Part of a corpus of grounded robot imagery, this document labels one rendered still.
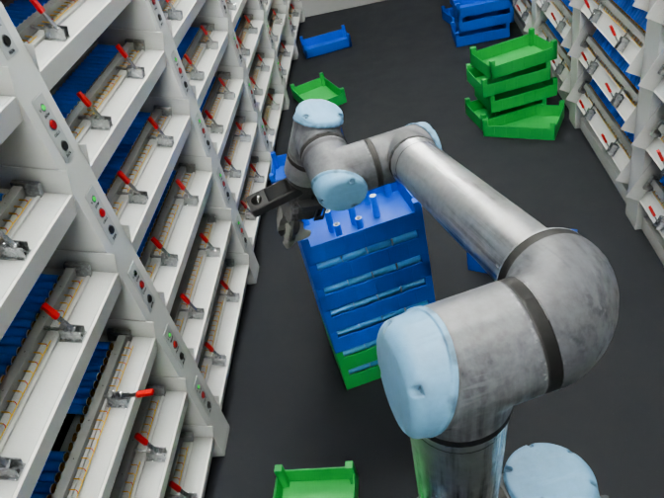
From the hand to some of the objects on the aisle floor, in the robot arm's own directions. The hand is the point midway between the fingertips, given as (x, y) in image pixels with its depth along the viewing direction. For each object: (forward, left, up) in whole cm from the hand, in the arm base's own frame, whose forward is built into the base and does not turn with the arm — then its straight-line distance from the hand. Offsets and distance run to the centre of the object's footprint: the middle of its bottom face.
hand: (282, 238), depth 138 cm
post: (+42, -2, -58) cm, 72 cm away
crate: (-18, -16, -57) cm, 62 cm away
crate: (+13, +34, -61) cm, 72 cm away
